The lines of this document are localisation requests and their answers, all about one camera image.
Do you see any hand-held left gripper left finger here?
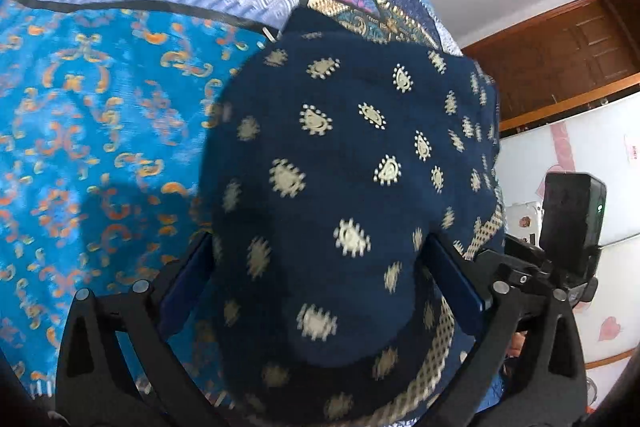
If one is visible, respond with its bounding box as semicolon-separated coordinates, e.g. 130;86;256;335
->
55;231;222;427

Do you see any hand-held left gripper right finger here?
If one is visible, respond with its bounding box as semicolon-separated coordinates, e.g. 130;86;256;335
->
415;232;588;427

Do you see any navy patterned garment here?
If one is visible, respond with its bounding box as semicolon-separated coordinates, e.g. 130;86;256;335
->
197;4;508;427

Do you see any small white printed box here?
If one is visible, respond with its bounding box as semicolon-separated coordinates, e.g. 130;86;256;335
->
506;202;544;244

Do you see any white panel with pink stickers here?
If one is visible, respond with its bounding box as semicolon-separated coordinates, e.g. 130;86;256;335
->
497;84;640;410

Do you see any blue patchwork bedsheet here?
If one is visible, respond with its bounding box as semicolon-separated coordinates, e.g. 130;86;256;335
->
0;0;463;408

